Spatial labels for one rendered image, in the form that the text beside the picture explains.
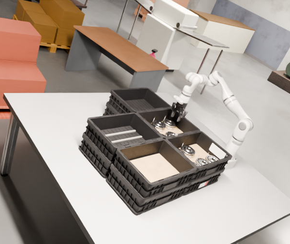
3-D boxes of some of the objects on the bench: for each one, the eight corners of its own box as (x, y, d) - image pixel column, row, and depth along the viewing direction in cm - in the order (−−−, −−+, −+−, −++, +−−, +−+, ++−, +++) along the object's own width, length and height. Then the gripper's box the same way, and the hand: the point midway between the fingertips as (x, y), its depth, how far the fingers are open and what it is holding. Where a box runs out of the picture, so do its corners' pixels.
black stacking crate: (188, 155, 250) (195, 142, 244) (218, 182, 234) (225, 169, 228) (151, 165, 222) (157, 151, 216) (182, 197, 206) (190, 182, 200)
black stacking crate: (138, 111, 282) (143, 99, 277) (162, 131, 266) (167, 119, 261) (100, 115, 254) (105, 101, 248) (124, 139, 238) (129, 125, 232)
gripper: (194, 105, 235) (185, 124, 242) (180, 94, 243) (171, 113, 251) (187, 105, 230) (178, 125, 237) (173, 94, 238) (164, 114, 245)
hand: (175, 117), depth 243 cm, fingers open, 5 cm apart
